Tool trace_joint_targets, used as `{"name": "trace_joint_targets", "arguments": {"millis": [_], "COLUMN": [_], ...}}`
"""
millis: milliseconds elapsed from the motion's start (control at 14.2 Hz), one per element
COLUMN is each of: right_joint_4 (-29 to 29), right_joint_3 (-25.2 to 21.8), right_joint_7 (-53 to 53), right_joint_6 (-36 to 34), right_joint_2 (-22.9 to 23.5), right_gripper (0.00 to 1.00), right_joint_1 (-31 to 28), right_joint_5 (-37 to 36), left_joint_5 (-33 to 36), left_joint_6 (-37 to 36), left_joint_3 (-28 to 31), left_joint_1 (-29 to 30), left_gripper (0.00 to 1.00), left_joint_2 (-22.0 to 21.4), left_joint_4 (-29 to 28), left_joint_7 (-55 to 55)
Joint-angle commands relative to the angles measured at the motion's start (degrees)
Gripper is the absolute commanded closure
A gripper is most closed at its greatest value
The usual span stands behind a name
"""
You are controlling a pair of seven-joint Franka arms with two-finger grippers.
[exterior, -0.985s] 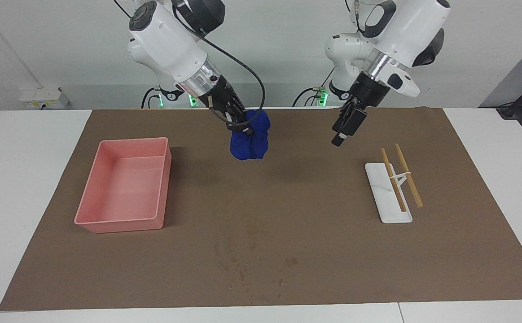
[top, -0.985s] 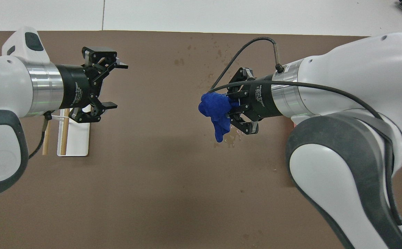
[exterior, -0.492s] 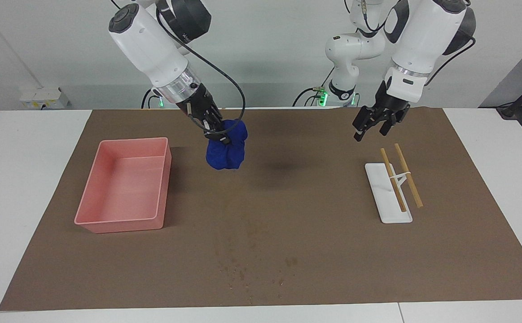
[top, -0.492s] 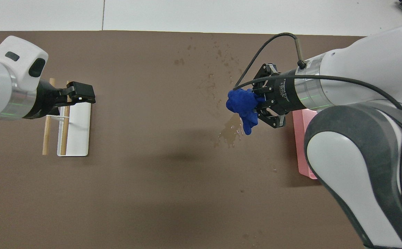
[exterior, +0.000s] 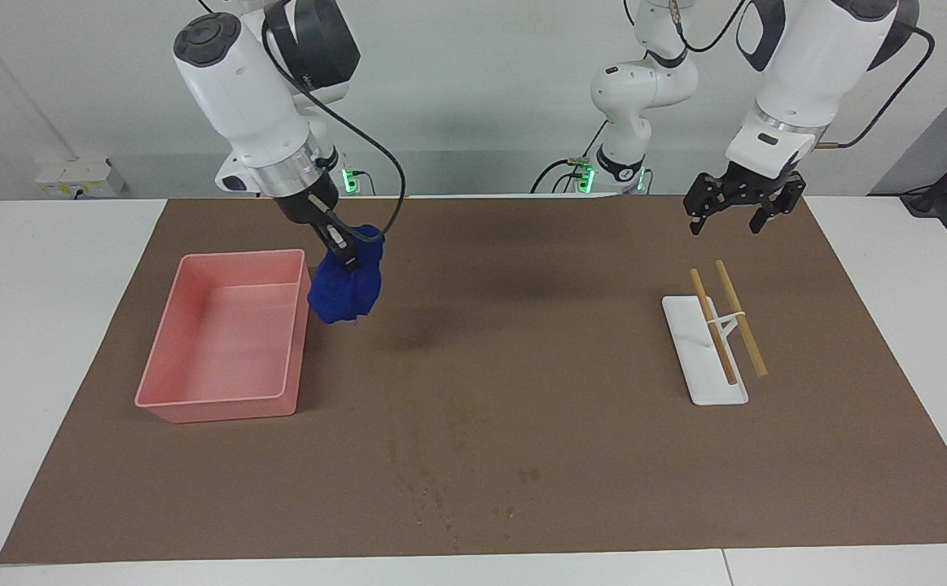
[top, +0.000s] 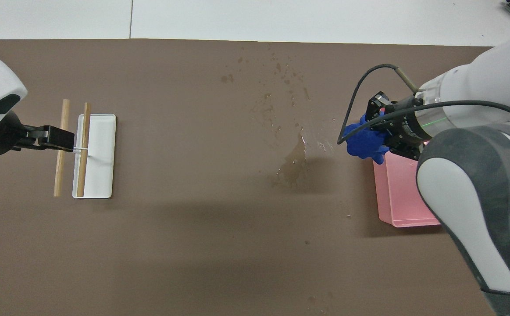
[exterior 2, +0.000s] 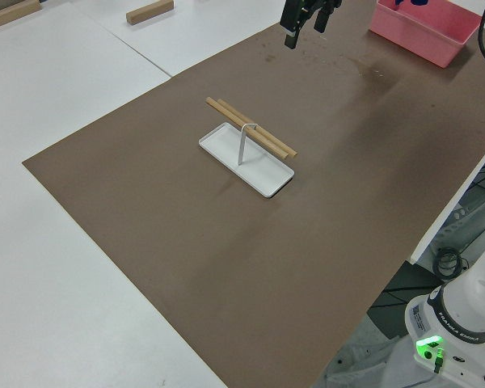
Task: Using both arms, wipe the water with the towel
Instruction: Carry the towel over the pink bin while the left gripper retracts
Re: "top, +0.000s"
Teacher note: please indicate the wooden rack rod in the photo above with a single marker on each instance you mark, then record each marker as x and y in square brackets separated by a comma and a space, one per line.
[86, 123]
[65, 112]

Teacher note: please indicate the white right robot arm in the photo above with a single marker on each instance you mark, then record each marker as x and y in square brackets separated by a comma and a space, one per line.
[478, 197]

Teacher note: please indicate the white towel rack base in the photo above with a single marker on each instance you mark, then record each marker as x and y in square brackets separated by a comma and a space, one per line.
[103, 145]

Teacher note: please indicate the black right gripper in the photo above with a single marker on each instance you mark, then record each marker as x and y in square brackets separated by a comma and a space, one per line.
[406, 129]

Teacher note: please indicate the pink plastic bin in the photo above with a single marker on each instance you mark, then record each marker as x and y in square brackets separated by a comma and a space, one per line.
[399, 193]

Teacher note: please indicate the blue towel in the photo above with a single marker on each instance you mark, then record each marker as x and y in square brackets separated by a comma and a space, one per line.
[364, 140]

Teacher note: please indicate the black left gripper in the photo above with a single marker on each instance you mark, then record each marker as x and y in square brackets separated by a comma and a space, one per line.
[0, 138]

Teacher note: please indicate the brown table mat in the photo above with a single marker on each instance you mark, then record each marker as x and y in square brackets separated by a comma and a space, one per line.
[219, 245]

